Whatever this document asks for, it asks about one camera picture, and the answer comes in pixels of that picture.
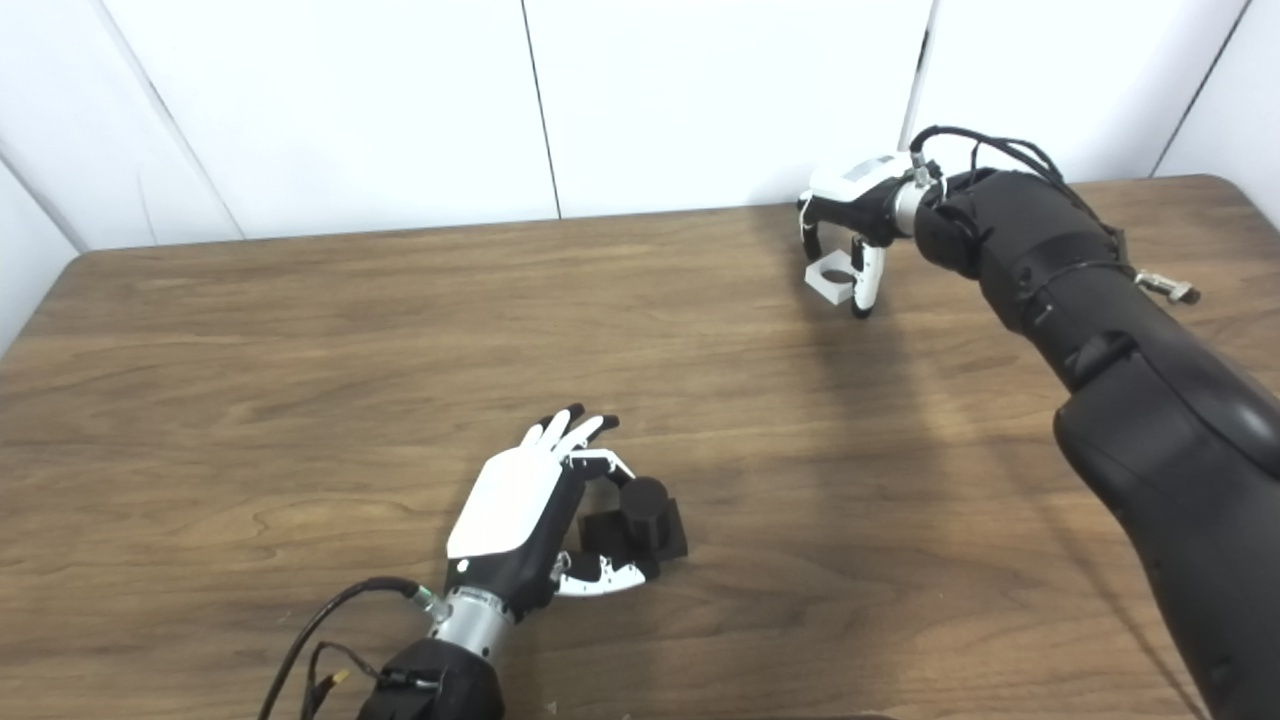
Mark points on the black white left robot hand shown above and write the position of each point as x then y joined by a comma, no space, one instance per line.
505,505

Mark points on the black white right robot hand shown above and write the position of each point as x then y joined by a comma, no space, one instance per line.
860,195

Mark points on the white square piece with hole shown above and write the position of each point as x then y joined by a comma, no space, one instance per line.
828,290

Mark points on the black peg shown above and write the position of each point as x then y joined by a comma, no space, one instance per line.
645,510

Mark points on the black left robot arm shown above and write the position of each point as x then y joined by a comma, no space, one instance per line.
440,680

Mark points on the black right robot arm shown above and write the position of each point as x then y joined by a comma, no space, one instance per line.
1130,400

